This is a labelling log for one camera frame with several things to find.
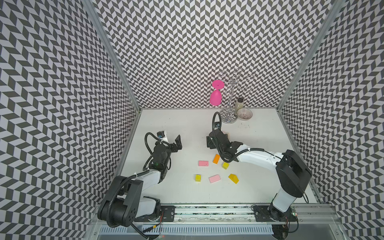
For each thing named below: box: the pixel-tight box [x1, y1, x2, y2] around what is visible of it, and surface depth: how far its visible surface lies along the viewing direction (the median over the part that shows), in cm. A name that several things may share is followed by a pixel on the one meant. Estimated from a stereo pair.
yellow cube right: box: [222, 162, 230, 170], surface depth 89 cm
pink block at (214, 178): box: [208, 174, 221, 183], surface depth 86 cm
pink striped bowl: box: [237, 108, 253, 121], surface depth 114 cm
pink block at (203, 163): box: [198, 160, 209, 167], surface depth 92 cm
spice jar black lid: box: [235, 97, 244, 112], surface depth 114 cm
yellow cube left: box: [195, 174, 202, 182], surface depth 85 cm
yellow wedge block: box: [228, 173, 240, 185], surface depth 86 cm
